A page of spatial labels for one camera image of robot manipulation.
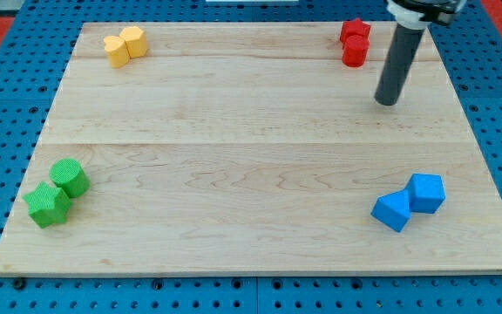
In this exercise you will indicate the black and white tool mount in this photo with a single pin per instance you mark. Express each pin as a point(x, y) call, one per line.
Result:
point(419, 14)

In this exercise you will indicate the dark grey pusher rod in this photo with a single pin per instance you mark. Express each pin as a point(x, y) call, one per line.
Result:
point(400, 56)

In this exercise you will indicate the red cylinder block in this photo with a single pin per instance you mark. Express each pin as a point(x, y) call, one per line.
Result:
point(355, 50)

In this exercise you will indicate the red star block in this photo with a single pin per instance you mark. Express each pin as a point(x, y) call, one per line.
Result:
point(355, 27)

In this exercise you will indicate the blue cube block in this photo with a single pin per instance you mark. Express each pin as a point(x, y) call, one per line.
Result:
point(426, 193)

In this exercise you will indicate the blue triangle block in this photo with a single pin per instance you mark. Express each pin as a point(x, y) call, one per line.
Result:
point(393, 210)

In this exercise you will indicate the wooden board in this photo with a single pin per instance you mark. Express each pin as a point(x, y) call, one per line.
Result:
point(250, 149)

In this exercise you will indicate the yellow hexagon block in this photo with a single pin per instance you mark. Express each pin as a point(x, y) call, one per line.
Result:
point(135, 39)

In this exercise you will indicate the yellow heart block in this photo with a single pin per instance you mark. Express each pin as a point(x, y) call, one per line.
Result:
point(116, 51)

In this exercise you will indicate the green cylinder block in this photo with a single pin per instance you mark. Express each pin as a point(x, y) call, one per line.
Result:
point(70, 176)

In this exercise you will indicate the green star block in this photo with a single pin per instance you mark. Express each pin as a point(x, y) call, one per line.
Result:
point(47, 205)

